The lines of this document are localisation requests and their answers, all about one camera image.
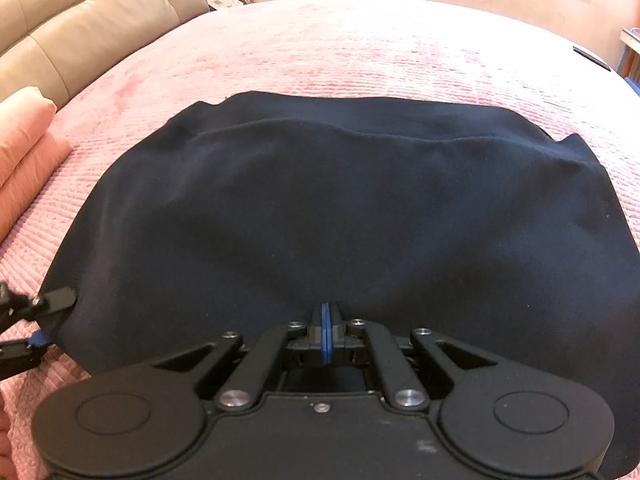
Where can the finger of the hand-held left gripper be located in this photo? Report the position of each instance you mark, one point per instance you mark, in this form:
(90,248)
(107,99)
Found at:
(20,352)
(55,300)

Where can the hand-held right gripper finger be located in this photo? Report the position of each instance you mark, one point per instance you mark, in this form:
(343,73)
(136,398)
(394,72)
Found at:
(322,340)
(328,340)

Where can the navy striped hooded jacket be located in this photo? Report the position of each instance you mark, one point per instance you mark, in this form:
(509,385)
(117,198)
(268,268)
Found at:
(325,210)

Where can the pink pillow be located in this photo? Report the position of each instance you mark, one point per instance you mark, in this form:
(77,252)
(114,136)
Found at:
(25,145)

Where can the beige padded headboard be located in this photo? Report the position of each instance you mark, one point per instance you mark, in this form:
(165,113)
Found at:
(90,25)

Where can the bed with pink bedspread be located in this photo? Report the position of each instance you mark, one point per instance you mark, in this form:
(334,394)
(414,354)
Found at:
(350,50)

